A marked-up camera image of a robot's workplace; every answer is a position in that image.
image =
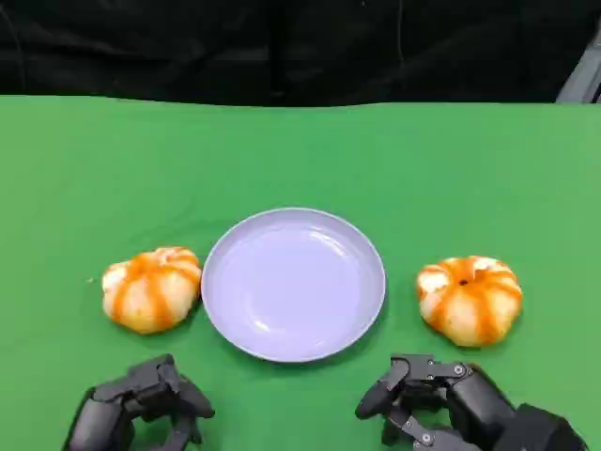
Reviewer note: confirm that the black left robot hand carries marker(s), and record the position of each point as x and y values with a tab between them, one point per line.
108	413

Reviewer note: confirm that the black backdrop cloth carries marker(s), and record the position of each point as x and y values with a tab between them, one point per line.
235	47

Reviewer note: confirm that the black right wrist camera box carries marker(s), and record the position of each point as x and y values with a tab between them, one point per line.
540	430

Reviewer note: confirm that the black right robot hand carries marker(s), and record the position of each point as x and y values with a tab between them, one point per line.
474	404

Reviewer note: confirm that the orange and white bread roll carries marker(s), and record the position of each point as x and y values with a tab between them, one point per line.
469	305
150	291

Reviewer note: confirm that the grey metal frame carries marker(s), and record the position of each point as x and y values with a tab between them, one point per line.
582	75

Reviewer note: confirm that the lilac plate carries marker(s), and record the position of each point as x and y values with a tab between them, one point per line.
293	286

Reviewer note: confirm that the green table cloth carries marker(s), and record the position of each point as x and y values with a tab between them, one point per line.
300	160

